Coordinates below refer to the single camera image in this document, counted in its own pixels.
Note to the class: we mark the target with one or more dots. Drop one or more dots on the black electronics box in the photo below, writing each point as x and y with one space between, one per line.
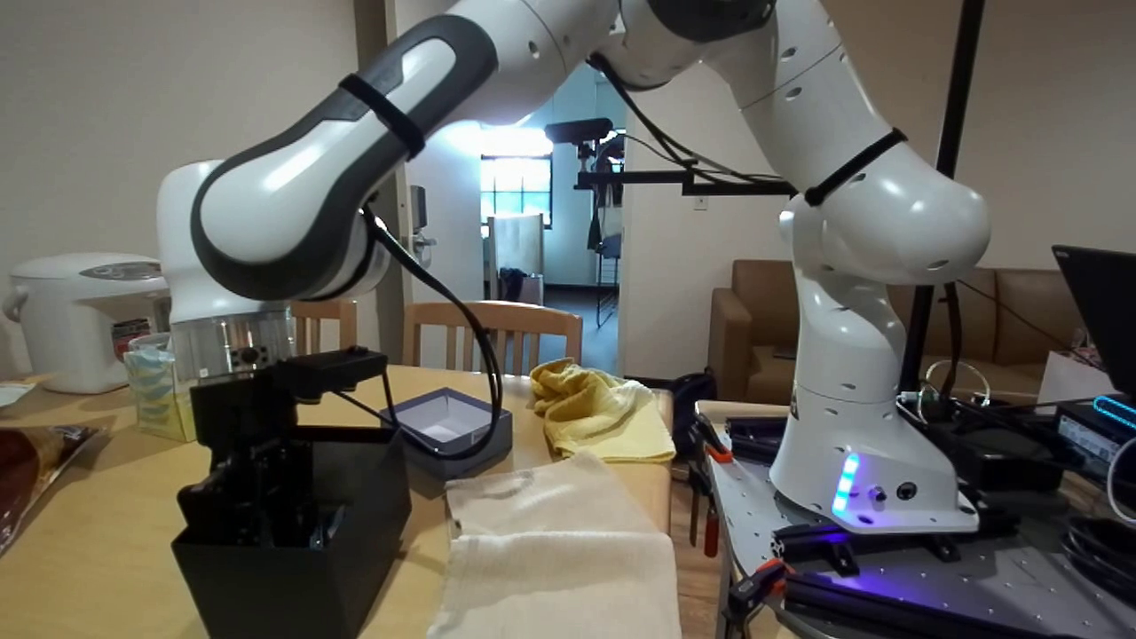
1007 456

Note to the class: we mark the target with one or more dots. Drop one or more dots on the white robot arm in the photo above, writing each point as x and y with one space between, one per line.
876 213

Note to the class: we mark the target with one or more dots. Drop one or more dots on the brown sofa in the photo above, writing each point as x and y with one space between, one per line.
758 332

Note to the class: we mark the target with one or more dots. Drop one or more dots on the black vertical pole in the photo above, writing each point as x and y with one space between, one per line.
962 72

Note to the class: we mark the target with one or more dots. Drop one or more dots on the white electric water boiler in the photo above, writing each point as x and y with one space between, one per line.
72 320

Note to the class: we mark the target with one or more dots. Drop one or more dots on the black camera on mount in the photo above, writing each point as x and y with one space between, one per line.
581 127

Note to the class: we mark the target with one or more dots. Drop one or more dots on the black open box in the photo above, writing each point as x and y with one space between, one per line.
297 589

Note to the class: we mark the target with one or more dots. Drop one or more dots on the brown tray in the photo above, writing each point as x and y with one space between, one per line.
24 472

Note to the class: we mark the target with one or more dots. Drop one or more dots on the white cardboard box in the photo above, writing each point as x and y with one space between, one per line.
1072 382

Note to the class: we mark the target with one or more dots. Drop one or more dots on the small blue-grey box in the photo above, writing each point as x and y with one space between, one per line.
428 416

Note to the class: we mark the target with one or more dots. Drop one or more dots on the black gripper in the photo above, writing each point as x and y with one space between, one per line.
244 411

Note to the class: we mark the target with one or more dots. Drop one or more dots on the wooden chair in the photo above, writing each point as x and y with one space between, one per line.
325 308
519 318

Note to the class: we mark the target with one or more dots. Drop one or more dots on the black horizontal mount bar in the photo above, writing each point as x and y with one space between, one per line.
733 184

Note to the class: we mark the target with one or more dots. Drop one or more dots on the white paper sheet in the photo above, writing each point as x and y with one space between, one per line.
17 392

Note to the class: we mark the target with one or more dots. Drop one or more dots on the black monitor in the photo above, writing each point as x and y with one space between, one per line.
1107 307

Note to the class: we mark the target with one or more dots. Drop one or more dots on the white cloth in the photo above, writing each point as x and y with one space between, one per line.
557 556

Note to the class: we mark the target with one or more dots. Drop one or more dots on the blue-lit control device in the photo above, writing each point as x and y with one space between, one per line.
1094 436

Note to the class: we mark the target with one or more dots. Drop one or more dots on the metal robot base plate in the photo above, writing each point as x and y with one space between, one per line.
947 581

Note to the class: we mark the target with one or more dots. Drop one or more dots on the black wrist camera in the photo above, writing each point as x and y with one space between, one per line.
344 370

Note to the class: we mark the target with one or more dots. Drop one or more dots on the green tissue box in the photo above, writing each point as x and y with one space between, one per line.
156 392

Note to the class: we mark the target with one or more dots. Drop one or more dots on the yellow cloth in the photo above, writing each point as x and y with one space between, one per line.
592 411

